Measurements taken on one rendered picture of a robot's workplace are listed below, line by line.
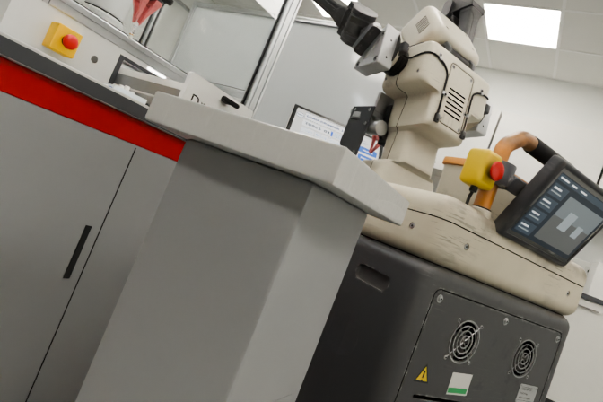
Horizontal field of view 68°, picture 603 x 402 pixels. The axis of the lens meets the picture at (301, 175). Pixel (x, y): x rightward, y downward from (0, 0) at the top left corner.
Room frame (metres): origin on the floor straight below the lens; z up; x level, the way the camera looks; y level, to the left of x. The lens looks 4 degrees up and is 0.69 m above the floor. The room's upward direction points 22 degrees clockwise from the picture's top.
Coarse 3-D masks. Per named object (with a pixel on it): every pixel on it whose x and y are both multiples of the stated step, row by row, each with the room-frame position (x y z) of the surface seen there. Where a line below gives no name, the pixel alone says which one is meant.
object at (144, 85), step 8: (120, 72) 1.39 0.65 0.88; (128, 72) 1.37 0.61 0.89; (136, 72) 1.35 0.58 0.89; (120, 80) 1.38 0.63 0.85; (128, 80) 1.36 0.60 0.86; (136, 80) 1.34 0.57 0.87; (144, 80) 1.32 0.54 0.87; (152, 80) 1.31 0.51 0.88; (160, 80) 1.29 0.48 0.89; (168, 80) 1.27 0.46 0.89; (136, 88) 1.33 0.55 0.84; (144, 88) 1.31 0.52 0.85; (152, 88) 1.29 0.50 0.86; (160, 88) 1.28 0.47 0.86; (168, 88) 1.26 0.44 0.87; (176, 88) 1.25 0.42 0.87; (144, 96) 1.36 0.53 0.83; (152, 96) 1.29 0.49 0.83
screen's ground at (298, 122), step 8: (304, 112) 2.30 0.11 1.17; (296, 120) 2.24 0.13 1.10; (304, 120) 2.26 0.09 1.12; (328, 120) 2.33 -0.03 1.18; (296, 128) 2.21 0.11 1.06; (312, 128) 2.25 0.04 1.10; (320, 128) 2.27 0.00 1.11; (328, 128) 2.29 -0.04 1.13; (328, 136) 2.25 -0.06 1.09; (368, 144) 2.31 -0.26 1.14; (360, 152) 2.26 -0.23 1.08; (376, 152) 2.30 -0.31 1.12
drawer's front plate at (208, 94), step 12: (192, 72) 1.20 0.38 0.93; (192, 84) 1.21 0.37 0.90; (204, 84) 1.24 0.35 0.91; (180, 96) 1.20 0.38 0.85; (204, 96) 1.26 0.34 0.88; (216, 96) 1.29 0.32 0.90; (228, 96) 1.33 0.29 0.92; (216, 108) 1.31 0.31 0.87; (228, 108) 1.35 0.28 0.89; (240, 108) 1.39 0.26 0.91
